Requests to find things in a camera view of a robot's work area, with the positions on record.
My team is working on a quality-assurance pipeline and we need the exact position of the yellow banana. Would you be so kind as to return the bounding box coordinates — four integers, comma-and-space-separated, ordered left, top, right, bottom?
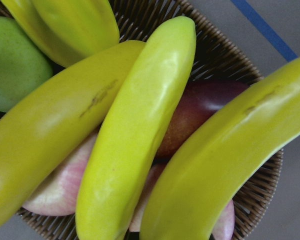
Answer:
139, 57, 300, 240
0, 40, 145, 226
75, 16, 196, 240

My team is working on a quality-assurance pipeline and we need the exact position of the woven wicker fruit basket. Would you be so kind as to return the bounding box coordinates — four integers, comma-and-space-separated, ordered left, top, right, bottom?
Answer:
0, 0, 284, 240

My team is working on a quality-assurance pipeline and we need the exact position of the dark red fruit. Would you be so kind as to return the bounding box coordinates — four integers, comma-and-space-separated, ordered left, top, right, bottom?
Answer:
155, 79, 249, 159

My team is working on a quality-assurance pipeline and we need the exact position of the pink peach upper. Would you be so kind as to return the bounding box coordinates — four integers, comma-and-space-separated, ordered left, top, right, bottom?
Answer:
22, 128, 99, 217

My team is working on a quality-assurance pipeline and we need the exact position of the pink peach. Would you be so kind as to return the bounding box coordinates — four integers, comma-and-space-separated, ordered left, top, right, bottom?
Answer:
22, 128, 99, 217
125, 163, 235, 240

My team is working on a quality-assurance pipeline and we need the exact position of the yellow starfruit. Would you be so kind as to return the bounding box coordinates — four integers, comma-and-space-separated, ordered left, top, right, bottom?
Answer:
2, 0, 120, 67

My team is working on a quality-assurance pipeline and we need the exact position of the pink peach lower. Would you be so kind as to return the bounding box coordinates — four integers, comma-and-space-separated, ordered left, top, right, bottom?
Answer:
125, 163, 235, 240

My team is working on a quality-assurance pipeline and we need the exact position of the green pear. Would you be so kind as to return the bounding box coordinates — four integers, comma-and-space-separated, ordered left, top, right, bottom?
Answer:
0, 16, 53, 112

